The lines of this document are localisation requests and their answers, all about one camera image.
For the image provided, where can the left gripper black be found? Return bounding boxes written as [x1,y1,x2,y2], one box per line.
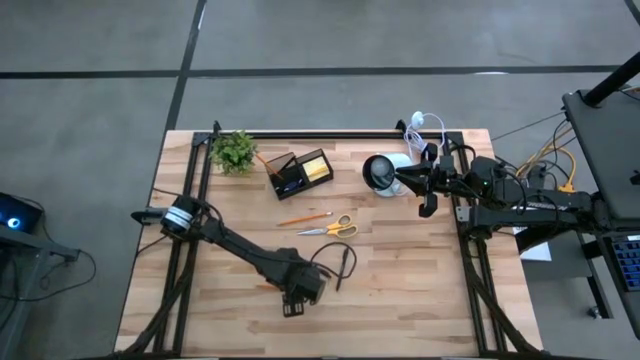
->
[280,263,326,319]

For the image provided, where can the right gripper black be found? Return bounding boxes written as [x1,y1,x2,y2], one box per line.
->
[394,143,476,219]

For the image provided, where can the black mesh desk organizer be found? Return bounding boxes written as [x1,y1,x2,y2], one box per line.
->
[264,147,336,202]

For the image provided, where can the white spot lamp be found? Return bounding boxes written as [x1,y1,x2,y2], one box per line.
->
[361,152,416,199]

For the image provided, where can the black power strip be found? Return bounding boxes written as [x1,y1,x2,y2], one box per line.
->
[527,164,549,194]

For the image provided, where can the white paper sheet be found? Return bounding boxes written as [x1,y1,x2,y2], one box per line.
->
[512,224,554,264]

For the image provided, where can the green plant in white pot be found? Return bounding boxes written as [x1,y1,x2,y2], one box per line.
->
[209,129,260,177]

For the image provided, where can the dark grey desk top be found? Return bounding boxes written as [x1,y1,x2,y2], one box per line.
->
[562,88,640,221]

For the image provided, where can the black pole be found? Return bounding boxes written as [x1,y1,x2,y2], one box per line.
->
[582,52,640,109]

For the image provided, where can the black keyboard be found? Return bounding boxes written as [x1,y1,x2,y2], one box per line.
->
[604,233,640,294]

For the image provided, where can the grey metal stand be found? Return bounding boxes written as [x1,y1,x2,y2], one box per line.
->
[0,224,81,359]

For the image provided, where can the black computer with blue light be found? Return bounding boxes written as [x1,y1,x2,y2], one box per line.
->
[0,192,45,235]

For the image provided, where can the white lamp cable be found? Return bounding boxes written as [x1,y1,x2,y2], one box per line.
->
[402,110,449,156]

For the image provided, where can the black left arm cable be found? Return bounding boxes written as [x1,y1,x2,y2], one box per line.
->
[309,241,358,281]

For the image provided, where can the black metal table frame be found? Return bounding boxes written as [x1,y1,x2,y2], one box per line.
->
[113,118,544,359]

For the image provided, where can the yellow-handled scissors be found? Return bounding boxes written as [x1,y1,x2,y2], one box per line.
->
[296,213,360,240]

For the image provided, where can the yellow extension cable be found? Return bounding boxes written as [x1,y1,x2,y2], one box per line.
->
[514,142,581,199]

